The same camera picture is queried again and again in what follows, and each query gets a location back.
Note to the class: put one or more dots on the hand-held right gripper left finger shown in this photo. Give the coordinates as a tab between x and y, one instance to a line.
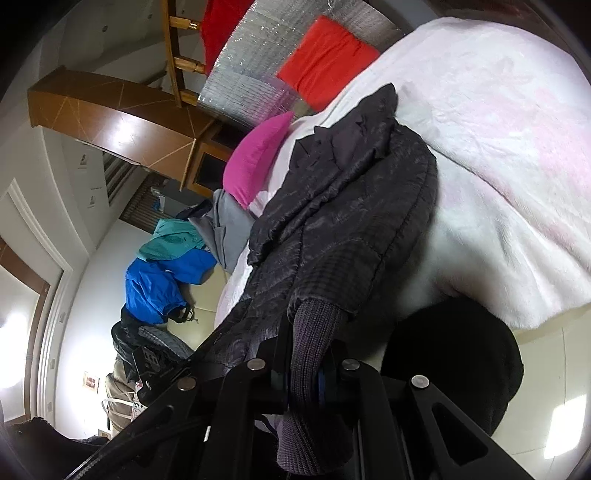
277	392

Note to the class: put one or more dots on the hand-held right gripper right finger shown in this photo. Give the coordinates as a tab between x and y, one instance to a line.
337	392

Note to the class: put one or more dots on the dark quilted zip jacket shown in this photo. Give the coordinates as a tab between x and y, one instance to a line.
332	207

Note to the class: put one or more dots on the dark puffer garment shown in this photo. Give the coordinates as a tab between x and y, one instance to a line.
152	341

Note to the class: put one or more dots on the beige bag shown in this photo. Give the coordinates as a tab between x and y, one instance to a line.
120	397

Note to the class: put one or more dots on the blue jacket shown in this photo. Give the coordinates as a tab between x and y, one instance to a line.
157	286

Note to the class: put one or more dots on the black round stool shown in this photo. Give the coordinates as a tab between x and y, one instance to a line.
452	364

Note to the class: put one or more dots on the dark cloth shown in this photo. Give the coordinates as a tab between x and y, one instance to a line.
41	450

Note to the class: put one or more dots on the teal garment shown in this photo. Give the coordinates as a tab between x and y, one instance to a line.
173	240

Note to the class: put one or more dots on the grey coat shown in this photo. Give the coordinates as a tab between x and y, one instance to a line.
226	230

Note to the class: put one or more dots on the brown slatted screen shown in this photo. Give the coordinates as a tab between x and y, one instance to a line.
141	210

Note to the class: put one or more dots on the navy garment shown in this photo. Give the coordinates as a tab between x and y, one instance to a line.
194	213

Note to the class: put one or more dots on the slatted air vent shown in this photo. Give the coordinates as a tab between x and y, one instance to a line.
117	177

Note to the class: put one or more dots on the pink pillow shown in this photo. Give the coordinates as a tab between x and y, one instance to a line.
256	157

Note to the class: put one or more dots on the wooden cabinet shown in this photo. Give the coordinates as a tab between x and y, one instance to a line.
120	124

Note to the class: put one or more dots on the white fluffy blanket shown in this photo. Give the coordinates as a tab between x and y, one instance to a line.
485	138

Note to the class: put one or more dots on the wooden stair railing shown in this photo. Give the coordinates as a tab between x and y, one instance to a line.
178	60

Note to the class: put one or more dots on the silver foil insulation mat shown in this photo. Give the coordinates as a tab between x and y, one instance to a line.
258	69

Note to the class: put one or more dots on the red pillow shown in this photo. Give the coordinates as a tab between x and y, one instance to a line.
328	60

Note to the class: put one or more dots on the red quilted blanket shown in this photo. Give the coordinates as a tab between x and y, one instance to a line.
221	27

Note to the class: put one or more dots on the small picture frame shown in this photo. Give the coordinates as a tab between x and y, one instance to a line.
91	382

